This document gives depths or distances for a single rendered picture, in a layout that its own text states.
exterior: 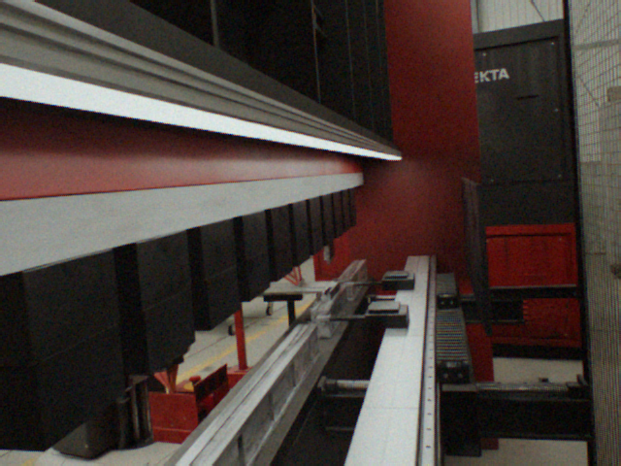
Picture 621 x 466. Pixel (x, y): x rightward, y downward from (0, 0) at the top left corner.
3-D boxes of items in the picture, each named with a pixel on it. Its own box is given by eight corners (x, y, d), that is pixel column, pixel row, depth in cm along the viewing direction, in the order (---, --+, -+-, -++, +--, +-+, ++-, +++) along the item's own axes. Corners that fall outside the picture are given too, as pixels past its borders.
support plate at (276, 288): (265, 285, 229) (265, 282, 229) (331, 283, 222) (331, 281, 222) (251, 295, 212) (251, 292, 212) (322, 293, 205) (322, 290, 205)
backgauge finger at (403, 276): (343, 285, 219) (343, 272, 219) (415, 282, 213) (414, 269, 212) (339, 291, 208) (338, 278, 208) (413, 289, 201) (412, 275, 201)
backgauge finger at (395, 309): (318, 318, 172) (317, 301, 171) (408, 316, 165) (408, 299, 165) (310, 329, 160) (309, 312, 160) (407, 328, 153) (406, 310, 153)
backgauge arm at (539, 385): (325, 419, 159) (321, 369, 158) (583, 427, 143) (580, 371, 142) (319, 432, 151) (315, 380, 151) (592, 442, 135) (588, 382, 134)
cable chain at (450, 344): (437, 322, 151) (436, 308, 150) (460, 322, 149) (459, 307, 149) (437, 383, 108) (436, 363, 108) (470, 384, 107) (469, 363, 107)
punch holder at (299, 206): (280, 259, 165) (276, 201, 164) (310, 258, 163) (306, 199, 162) (266, 268, 151) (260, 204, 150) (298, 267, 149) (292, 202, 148)
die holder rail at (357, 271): (355, 279, 292) (353, 259, 291) (367, 278, 290) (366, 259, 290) (339, 301, 244) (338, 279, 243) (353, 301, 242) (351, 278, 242)
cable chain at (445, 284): (437, 282, 202) (436, 272, 202) (454, 282, 200) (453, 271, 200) (437, 308, 166) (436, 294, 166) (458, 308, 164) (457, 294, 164)
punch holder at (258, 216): (233, 287, 127) (227, 212, 126) (271, 286, 124) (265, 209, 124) (207, 303, 112) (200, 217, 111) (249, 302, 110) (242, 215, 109)
